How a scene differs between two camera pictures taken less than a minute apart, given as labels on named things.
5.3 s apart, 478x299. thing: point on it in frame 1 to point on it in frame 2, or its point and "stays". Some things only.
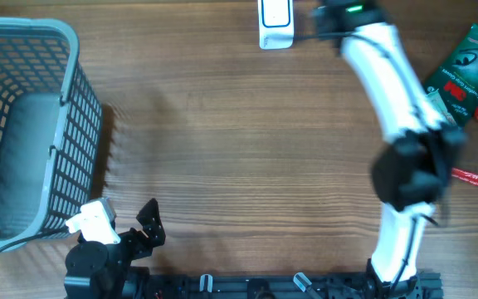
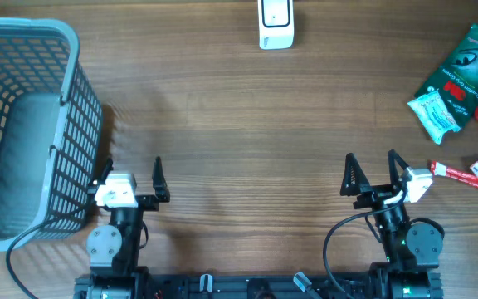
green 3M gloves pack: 470,72 stays
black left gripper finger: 150,218 to 161,188
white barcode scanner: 275,24 stays
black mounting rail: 283,286 stays
